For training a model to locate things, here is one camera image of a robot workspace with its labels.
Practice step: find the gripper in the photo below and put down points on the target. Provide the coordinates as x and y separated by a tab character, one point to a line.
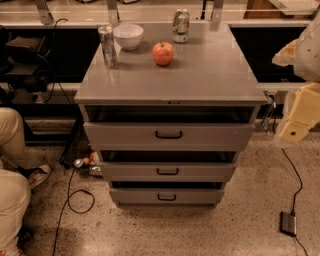
309	58

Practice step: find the grey top drawer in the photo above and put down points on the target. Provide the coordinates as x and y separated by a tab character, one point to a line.
168	136

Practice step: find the grey drawer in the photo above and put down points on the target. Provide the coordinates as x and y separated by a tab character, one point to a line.
168	136
166	196
166	171

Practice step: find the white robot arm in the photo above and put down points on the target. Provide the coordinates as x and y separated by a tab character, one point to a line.
304	55

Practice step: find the grey drawer cabinet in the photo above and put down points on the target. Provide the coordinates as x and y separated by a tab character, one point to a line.
207	82

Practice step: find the grey bottom drawer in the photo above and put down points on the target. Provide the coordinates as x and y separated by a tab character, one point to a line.
166	196

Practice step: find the grey middle drawer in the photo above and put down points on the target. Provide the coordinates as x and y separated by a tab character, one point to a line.
166	171

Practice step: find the black power adapter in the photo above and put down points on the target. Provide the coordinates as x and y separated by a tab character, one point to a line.
288	224

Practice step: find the red apple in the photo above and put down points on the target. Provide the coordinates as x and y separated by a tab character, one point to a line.
163	53

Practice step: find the green white soda can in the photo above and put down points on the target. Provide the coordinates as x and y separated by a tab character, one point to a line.
180	28

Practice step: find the white bowl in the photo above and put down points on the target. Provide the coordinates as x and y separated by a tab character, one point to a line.
128	36

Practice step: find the tall silver can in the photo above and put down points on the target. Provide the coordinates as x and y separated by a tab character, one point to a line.
107	43

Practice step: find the small items on floor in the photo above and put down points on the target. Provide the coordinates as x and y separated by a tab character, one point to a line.
86	166

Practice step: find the white sneaker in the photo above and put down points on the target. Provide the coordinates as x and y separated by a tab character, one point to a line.
39	175

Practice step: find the black equipment on left shelf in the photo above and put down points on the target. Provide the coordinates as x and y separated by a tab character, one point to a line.
23	62

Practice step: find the person's leg in khaki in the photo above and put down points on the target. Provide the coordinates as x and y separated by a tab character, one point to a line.
12	141

